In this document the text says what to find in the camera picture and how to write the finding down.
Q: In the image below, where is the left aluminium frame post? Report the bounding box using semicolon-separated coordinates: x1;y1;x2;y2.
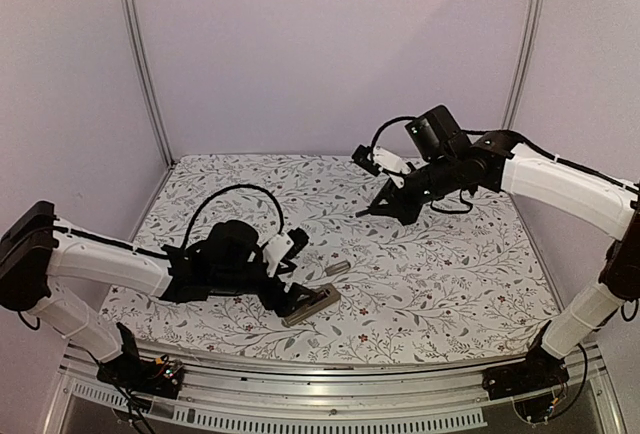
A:
112;0;175;169

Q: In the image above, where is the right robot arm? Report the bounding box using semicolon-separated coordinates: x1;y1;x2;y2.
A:
352;105;639;390

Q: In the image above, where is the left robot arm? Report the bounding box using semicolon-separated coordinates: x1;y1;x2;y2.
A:
1;201;330;388

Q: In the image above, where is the floral tablecloth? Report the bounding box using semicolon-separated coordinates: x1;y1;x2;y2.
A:
101;155;558;364

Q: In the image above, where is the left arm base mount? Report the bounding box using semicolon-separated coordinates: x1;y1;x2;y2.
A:
97;322;185;400

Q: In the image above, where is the aluminium front rail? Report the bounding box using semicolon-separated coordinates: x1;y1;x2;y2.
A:
43;342;632;433

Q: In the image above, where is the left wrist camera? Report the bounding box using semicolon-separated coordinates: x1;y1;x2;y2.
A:
262;228;309;277

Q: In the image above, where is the beige remote control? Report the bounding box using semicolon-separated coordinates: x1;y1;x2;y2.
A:
282;284;341;328

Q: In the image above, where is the aluminium frame post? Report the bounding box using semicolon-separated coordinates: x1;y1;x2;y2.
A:
502;0;544;129
112;0;175;169

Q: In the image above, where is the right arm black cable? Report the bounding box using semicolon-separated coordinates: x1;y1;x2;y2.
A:
372;114;419;155

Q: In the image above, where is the right aluminium frame post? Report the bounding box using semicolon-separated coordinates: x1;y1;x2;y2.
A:
502;0;544;129

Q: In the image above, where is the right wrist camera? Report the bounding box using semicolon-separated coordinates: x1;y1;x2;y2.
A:
351;145;412;189

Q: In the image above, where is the beige battery cover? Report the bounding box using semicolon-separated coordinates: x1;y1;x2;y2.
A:
325;261;351;276

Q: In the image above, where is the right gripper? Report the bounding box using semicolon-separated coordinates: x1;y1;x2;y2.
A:
369;153;461;225

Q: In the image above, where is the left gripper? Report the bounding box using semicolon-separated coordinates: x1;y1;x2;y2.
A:
212;261;319;318

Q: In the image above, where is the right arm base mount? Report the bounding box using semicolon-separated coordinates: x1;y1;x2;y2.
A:
482;323;569;424

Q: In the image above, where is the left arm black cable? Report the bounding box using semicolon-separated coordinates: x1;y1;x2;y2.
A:
184;184;285;255

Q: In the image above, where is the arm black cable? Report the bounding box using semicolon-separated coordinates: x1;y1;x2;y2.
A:
184;184;285;255
372;114;419;155

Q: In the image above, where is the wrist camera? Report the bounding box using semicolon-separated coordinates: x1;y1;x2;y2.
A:
351;145;412;189
262;228;309;277

